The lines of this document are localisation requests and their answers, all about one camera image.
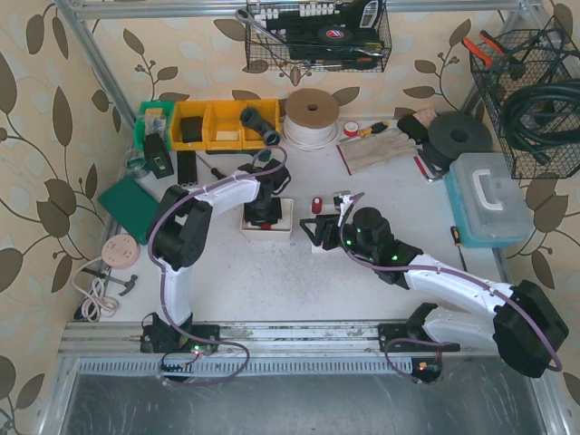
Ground small claw hammer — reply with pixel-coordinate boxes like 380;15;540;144
81;267;138;296

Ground wire basket right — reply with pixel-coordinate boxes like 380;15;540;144
469;27;579;179

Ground white tray of springs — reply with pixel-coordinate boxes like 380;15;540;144
239;198;294;242

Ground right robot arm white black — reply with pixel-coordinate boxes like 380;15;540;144
299;208;569;378

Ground black green device box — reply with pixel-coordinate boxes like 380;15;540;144
143;133;174;179

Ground glass jar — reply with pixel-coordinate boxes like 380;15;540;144
125;149;150;179

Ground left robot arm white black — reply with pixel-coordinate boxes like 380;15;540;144
148;159;291;332

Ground wire basket top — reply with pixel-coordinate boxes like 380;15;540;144
235;1;392;76

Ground black sanding block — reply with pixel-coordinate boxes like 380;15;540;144
397;114;429;145

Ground teal clear toolbox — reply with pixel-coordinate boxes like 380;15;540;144
444;153;534;248

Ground red tape roll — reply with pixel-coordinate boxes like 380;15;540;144
343;121;359;137

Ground black pipe fitting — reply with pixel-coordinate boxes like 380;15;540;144
239;107;281;147

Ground small yellow black screwdriver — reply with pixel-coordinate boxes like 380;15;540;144
450;227;462;247

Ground orange handled pliers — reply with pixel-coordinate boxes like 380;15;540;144
461;30;507;68

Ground black ribbed block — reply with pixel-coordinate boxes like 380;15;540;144
177;151;198;186

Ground red handled hex key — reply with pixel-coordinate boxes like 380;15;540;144
413;150;446;183

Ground coiled black hose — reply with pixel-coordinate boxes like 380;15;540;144
500;79;580;155

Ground orange black screwdriver right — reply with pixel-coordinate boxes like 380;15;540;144
339;121;389;143

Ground beige work glove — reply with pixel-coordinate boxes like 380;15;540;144
337;128;418;175

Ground wire basket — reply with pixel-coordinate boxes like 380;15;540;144
469;27;579;179
235;1;392;76

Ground black filament spool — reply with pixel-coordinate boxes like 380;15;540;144
421;111;493;171

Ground white cable spool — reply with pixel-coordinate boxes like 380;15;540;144
283;88;342;152

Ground green storage bin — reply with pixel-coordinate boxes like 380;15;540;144
133;101;175;150

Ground white peg base plate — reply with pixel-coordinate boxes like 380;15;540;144
307;196;340;253

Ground yellow storage bin row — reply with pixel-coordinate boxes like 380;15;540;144
169;99;281;152

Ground orange tip screwdriver left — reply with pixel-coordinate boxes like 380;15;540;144
196;154;226;180

